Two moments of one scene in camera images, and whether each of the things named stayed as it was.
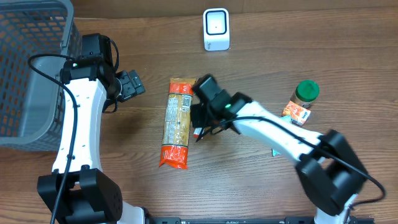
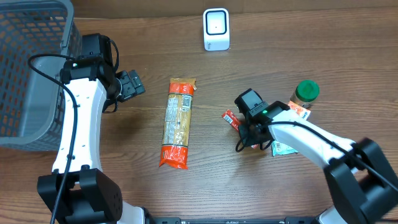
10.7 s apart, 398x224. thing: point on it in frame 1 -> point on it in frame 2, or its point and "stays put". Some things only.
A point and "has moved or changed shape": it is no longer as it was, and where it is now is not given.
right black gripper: (195, 122) -> (247, 140)
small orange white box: (299, 114) stays put
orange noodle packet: (177, 122) stays put
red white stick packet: (197, 132) has moved or changed shape
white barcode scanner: (216, 23) stays put
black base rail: (178, 220) stays put
